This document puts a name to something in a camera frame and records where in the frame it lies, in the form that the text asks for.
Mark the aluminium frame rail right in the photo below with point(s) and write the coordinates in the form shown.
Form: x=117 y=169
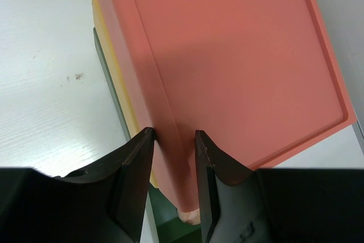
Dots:
x=358 y=129

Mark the coral three-tier drawer organizer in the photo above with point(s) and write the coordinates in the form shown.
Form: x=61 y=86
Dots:
x=260 y=77

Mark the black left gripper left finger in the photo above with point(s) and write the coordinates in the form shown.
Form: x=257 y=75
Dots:
x=100 y=202

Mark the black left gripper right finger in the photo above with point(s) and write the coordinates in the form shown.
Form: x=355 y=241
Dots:
x=238 y=204

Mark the dark green bottom drawer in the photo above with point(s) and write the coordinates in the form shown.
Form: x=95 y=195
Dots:
x=165 y=224

